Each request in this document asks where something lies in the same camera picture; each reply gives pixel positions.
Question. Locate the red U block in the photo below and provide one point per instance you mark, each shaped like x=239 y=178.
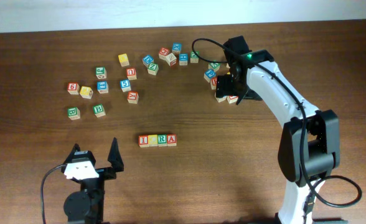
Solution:
x=131 y=73

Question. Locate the yellow C block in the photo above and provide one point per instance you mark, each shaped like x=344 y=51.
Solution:
x=153 y=140

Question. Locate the green b block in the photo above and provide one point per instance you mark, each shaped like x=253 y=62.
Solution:
x=73 y=113
x=99 y=110

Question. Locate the blue I block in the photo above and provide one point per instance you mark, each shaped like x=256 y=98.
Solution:
x=102 y=87

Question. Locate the blue X block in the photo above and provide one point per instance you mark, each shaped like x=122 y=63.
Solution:
x=176 y=48

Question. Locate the red and wood block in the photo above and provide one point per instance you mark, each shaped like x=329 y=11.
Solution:
x=171 y=59

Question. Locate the blue 5 block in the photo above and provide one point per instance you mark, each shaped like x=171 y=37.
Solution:
x=125 y=85

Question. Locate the red 6 block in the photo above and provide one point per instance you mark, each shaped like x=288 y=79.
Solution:
x=73 y=88

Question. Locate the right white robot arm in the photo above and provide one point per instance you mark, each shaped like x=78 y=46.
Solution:
x=309 y=147

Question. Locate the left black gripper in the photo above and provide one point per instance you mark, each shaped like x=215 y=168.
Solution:
x=108 y=173

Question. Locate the blue P block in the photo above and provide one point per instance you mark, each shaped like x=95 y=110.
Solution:
x=209 y=74

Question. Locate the green B block right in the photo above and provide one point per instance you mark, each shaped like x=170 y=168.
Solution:
x=99 y=110

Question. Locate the green R block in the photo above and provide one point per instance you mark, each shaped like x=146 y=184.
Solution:
x=162 y=140

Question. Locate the green Z block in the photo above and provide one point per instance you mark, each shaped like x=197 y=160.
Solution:
x=153 y=68

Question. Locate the red E block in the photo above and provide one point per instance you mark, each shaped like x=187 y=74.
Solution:
x=213 y=83

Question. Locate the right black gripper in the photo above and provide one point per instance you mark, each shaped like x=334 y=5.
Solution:
x=224 y=88

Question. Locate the red I block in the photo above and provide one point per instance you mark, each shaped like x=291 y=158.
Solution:
x=143 y=141

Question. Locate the red K block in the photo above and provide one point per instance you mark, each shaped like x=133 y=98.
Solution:
x=133 y=97

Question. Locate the blue 1 block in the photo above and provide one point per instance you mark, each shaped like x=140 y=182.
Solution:
x=221 y=99

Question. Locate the yellow block upper left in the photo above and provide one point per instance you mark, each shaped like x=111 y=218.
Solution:
x=123 y=59

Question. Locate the blue H block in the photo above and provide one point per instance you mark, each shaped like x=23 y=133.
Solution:
x=183 y=59

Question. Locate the green V block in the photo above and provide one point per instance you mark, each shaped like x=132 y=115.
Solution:
x=214 y=66

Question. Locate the red 3 block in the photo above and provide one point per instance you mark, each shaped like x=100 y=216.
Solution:
x=232 y=99

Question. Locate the red C block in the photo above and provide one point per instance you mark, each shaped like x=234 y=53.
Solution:
x=163 y=53

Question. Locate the red A block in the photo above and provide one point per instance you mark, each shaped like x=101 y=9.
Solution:
x=172 y=140

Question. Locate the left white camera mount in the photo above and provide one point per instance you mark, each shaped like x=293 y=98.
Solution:
x=81 y=170

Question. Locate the green N block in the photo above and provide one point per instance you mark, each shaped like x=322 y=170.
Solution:
x=194 y=57

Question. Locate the blue D block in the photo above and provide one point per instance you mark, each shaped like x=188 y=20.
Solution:
x=147 y=60

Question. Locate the green J block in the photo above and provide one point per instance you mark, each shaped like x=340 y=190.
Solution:
x=100 y=73

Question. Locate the green B block left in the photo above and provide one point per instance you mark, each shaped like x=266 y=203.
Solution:
x=73 y=113

